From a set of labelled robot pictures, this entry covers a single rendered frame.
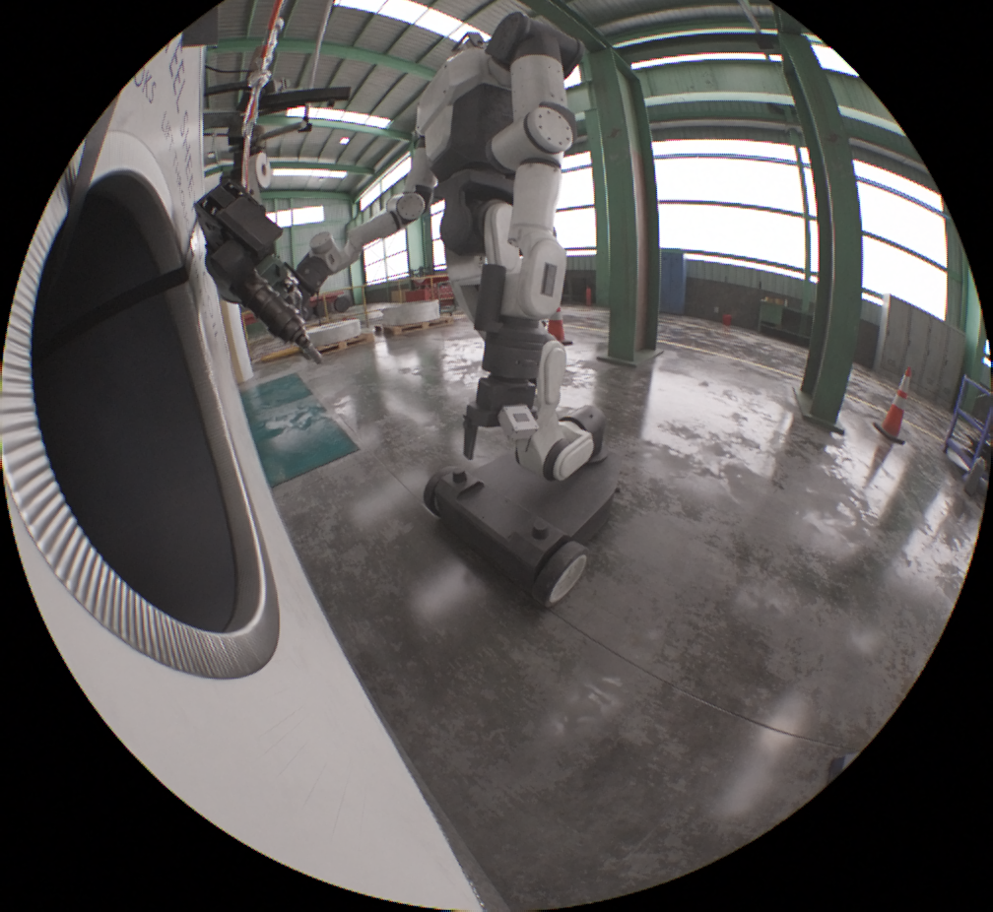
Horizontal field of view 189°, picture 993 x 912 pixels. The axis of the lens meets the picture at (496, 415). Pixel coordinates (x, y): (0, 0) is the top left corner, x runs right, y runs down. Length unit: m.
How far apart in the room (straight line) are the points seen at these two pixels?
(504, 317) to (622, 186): 2.94
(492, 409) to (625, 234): 2.86
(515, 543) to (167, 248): 0.96
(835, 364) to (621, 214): 2.38
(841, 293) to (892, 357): 7.28
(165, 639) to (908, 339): 10.60
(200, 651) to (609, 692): 0.80
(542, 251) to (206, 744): 0.53
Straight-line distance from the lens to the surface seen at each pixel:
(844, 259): 3.04
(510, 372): 0.42
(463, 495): 0.98
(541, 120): 0.48
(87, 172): 0.27
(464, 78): 0.69
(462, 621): 0.92
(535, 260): 0.41
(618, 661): 0.90
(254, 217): 0.53
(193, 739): 0.20
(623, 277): 3.14
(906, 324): 10.36
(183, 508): 0.65
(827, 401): 3.07
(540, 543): 0.80
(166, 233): 0.54
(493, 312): 0.42
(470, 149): 0.64
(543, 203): 0.47
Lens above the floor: 0.82
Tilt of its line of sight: 26 degrees down
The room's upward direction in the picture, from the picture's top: 3 degrees counter-clockwise
